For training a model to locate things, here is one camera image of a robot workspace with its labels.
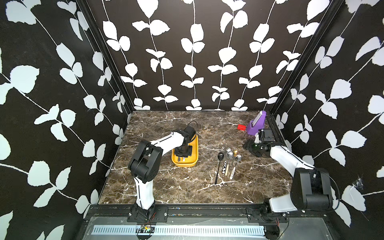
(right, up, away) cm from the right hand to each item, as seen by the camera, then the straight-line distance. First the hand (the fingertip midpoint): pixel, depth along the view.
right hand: (244, 144), depth 92 cm
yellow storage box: (-34, -10, -2) cm, 36 cm away
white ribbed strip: (-38, -39, -22) cm, 58 cm away
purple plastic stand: (+14, +13, +15) cm, 24 cm away
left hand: (-37, -6, +2) cm, 37 cm away
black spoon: (-15, -8, +3) cm, 17 cm away
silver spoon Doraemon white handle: (-8, -7, +4) cm, 12 cm away
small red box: (+4, +10, +19) cm, 22 cm away
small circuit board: (-55, -38, -21) cm, 71 cm away
